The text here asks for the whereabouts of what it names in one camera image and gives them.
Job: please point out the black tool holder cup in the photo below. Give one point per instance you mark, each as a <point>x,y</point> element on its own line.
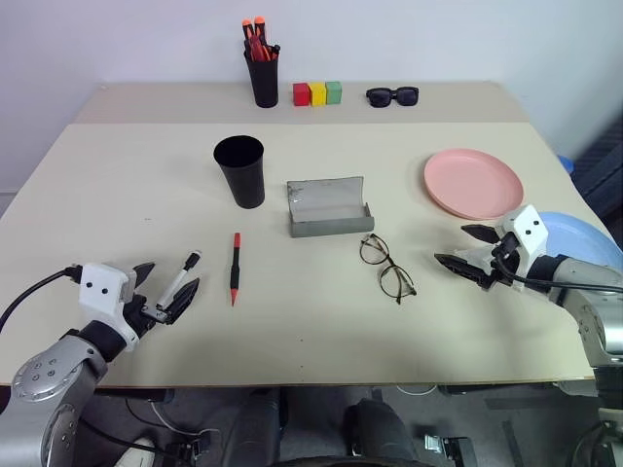
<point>264,82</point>

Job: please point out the pink plate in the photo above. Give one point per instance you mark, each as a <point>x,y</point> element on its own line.
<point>472,182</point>

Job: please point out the green cube block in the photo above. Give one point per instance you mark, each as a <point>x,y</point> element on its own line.
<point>334,92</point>

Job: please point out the red cube block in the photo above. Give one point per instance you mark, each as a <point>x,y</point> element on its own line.
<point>301,95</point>

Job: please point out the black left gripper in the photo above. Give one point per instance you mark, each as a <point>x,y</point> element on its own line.
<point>141,316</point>

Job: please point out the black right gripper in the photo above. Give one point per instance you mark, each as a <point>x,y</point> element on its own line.
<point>503,265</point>

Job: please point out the white marker with black cap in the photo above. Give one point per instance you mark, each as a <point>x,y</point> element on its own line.
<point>177,282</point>

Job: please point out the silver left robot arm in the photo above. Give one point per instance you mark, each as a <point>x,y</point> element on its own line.
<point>53,374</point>

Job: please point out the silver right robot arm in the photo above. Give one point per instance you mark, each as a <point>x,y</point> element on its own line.
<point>594,311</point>

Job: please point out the open grey glasses case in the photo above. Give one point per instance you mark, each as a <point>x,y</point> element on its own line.
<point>326,214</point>

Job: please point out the black pen in holder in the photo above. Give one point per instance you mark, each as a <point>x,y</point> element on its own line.
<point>275,50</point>

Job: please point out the dark rounded shape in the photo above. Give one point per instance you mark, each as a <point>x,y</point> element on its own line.
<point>377,433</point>

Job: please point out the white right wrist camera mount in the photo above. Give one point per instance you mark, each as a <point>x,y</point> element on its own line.
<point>528,233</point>

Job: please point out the empty black cup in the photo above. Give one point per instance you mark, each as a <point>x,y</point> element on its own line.
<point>245,180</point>

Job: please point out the red and black pen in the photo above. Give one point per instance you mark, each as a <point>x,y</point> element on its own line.
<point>235,272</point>

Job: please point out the tortoiseshell eyeglasses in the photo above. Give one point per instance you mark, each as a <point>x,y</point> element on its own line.
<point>395,293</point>

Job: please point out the small blue object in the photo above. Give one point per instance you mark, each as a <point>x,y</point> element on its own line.
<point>567,163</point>

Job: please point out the light blue plate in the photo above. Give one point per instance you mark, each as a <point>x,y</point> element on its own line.
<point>579,243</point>

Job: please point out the metal bracket on floor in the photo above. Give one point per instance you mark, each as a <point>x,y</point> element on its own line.
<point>445,447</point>

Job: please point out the black sunglasses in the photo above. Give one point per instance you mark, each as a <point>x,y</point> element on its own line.
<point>379,97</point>

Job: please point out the black ribbed object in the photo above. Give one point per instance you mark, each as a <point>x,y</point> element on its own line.
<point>601,165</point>

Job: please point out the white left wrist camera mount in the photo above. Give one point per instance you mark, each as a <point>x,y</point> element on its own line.
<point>99,292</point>

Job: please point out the yellow cube block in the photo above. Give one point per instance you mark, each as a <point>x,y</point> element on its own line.
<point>318,95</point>

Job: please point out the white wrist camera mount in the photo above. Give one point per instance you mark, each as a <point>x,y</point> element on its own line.
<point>528,233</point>
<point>99,292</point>

